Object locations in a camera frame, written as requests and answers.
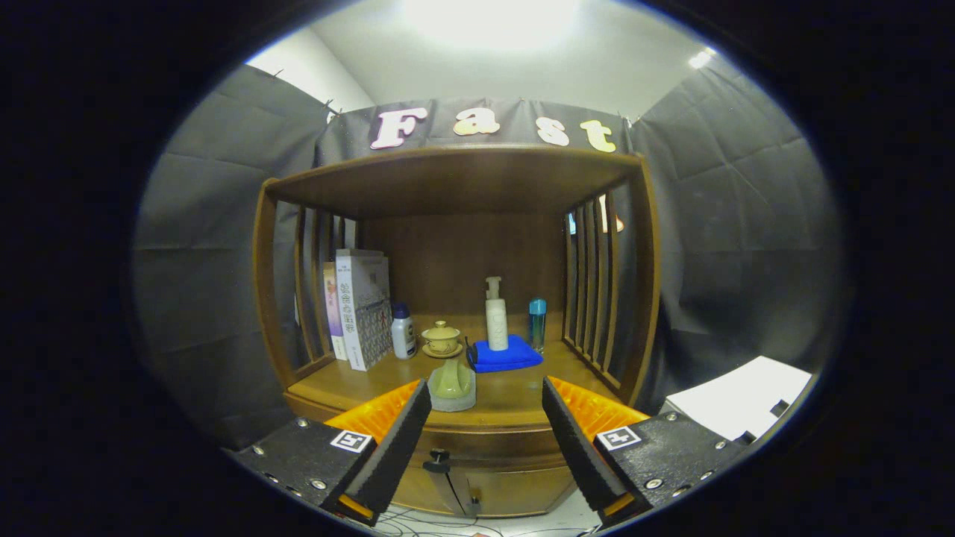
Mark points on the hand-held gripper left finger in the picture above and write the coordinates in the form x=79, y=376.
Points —
x=392, y=447

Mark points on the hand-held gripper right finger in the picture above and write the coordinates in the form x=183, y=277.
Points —
x=578, y=447

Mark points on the brown wooden drawer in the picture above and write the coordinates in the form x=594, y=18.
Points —
x=500, y=447

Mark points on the green ornament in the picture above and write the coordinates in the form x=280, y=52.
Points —
x=452, y=384

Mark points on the wooden cabinet door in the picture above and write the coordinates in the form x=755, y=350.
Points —
x=522, y=491
x=429, y=492

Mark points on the wooden countertop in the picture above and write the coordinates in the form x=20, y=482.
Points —
x=507, y=391

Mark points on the white drawer unit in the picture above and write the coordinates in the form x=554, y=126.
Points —
x=739, y=399

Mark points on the brown wooden cabinet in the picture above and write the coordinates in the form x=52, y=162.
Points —
x=462, y=179

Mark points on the yellow saucer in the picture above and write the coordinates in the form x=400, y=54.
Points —
x=443, y=354

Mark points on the folded blue cloth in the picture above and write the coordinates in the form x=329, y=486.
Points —
x=511, y=358

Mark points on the white bottle with blue cap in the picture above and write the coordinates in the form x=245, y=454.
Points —
x=403, y=335

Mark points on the yellow lidded teacup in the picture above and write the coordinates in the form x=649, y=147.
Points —
x=441, y=335

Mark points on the slim black object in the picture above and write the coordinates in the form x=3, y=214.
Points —
x=471, y=352

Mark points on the blue translucent bottle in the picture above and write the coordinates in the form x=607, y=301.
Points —
x=537, y=328

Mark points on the large white book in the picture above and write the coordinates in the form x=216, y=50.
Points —
x=365, y=306

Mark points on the white pump bottle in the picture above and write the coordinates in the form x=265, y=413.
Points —
x=497, y=321

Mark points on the purple book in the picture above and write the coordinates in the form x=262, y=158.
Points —
x=332, y=306

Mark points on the small ceiling light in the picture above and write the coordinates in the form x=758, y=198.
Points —
x=701, y=58

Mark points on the large ceiling light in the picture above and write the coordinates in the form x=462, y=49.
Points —
x=492, y=19

